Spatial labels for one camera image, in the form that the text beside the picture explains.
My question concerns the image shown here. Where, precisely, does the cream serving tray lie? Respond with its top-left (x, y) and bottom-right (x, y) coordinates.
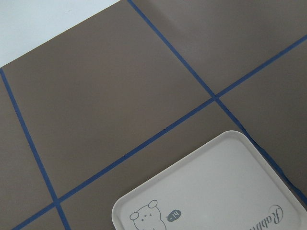
top-left (112, 130), bottom-right (307, 230)

